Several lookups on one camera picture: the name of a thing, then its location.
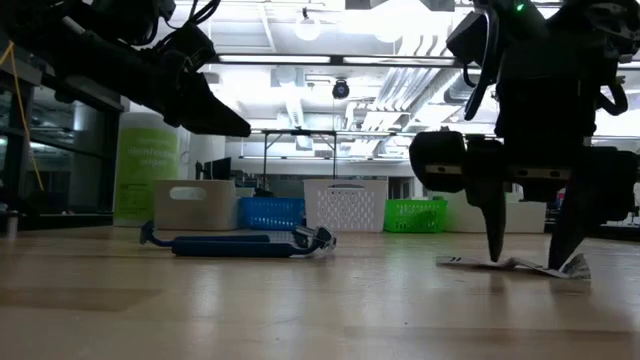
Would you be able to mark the ceiling light strip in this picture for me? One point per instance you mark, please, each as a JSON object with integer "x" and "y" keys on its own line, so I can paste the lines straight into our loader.
{"x": 275, "y": 59}

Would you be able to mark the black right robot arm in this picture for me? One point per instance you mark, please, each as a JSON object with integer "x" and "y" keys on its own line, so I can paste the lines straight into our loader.
{"x": 550, "y": 25}

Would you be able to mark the wide white plastic bin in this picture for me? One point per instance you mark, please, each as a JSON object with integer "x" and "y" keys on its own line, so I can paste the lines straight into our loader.
{"x": 525, "y": 217}

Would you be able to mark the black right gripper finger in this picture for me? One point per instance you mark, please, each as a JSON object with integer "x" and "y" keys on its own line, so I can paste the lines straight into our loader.
{"x": 572, "y": 225}
{"x": 492, "y": 215}

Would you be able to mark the green plastic basket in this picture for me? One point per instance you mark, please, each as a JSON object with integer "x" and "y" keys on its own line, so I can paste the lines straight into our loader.
{"x": 415, "y": 216}

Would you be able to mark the blue plastic basket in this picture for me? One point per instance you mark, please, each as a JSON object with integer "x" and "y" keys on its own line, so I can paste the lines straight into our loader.
{"x": 270, "y": 214}

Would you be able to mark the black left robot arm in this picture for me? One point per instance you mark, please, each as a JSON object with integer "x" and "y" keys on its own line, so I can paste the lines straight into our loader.
{"x": 75, "y": 55}

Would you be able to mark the narrow white plastic bin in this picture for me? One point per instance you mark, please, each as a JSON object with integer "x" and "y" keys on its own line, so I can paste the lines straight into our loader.
{"x": 200, "y": 212}

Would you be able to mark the white perforated plastic basket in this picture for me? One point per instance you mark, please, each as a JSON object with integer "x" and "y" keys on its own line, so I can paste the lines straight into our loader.
{"x": 345, "y": 210}

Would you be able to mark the round ceiling lamp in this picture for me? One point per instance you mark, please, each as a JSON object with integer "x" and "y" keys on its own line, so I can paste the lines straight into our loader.
{"x": 307, "y": 29}

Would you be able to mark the blue disposable razor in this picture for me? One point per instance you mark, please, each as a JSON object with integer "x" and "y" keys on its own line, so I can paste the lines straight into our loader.
{"x": 220, "y": 238}
{"x": 235, "y": 250}
{"x": 302, "y": 235}

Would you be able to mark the black aluminium mount frame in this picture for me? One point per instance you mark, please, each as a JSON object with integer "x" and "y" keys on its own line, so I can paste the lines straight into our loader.
{"x": 615, "y": 231}
{"x": 60, "y": 220}

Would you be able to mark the black overhead camera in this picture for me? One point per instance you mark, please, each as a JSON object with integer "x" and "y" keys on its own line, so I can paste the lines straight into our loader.
{"x": 341, "y": 90}

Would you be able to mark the clear plastic packet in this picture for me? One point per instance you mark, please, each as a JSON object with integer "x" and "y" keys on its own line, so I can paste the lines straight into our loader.
{"x": 520, "y": 266}

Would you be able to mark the black computer monitor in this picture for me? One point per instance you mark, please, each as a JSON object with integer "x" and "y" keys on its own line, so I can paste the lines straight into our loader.
{"x": 220, "y": 169}

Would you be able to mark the black overhead frame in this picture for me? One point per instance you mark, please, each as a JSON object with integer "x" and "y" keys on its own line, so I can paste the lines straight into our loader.
{"x": 300, "y": 132}

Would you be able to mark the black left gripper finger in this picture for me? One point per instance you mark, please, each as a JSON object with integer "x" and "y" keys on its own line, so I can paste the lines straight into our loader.
{"x": 210, "y": 112}

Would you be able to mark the green wipes canister white lid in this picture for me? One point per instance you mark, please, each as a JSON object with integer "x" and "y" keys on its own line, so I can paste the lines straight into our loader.
{"x": 145, "y": 170}

